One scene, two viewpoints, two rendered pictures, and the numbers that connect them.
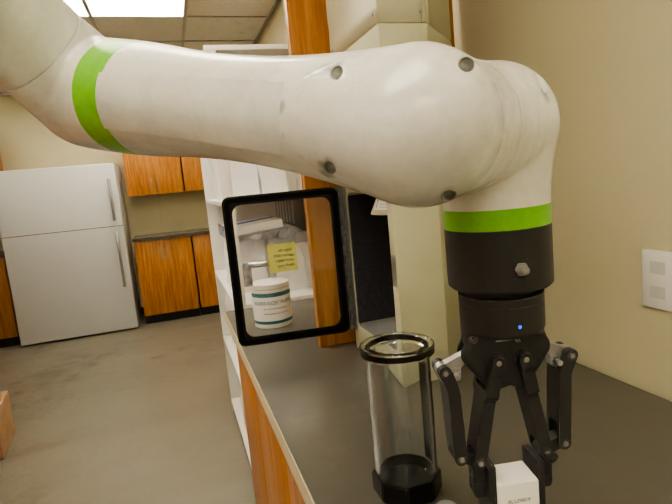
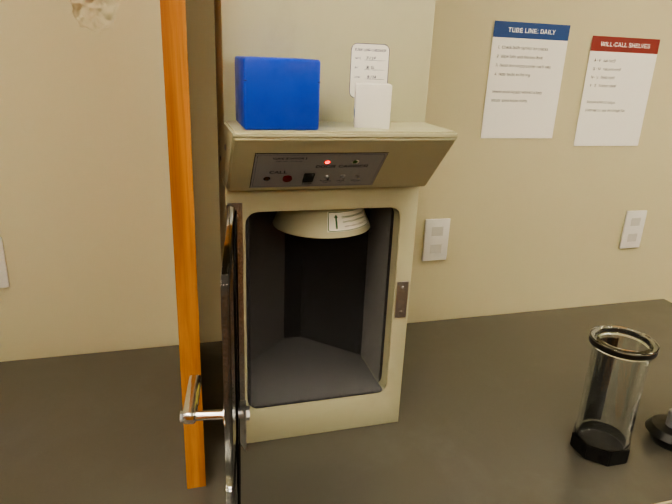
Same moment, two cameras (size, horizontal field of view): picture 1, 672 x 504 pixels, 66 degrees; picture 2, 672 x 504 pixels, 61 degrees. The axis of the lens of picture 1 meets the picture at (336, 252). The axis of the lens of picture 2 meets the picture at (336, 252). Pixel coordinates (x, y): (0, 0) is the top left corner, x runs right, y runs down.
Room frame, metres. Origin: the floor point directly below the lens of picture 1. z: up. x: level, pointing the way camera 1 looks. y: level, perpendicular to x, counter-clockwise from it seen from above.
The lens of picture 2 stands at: (1.21, 0.81, 1.61)
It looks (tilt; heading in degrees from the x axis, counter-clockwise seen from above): 19 degrees down; 270
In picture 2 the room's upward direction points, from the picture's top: 2 degrees clockwise
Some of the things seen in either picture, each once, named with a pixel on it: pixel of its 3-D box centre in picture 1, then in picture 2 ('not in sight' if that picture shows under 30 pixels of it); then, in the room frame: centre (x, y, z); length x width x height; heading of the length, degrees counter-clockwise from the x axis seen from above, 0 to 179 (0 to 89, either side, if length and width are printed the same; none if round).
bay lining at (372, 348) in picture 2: (415, 258); (306, 282); (1.27, -0.20, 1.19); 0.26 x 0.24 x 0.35; 17
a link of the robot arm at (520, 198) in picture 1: (488, 145); not in sight; (0.45, -0.14, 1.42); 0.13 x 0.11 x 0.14; 141
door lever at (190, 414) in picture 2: not in sight; (205, 398); (1.37, 0.21, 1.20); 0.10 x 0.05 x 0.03; 99
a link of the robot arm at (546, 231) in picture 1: (496, 257); not in sight; (0.46, -0.15, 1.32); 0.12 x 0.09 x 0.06; 5
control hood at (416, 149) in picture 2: not in sight; (338, 160); (1.22, -0.02, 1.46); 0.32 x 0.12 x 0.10; 17
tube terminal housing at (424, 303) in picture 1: (412, 206); (307, 215); (1.27, -0.20, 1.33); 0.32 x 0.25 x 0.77; 17
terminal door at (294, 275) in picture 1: (287, 266); (231, 373); (1.35, 0.13, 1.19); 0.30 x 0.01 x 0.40; 99
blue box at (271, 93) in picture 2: not in sight; (275, 92); (1.31, 0.00, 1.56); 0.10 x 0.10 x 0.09; 17
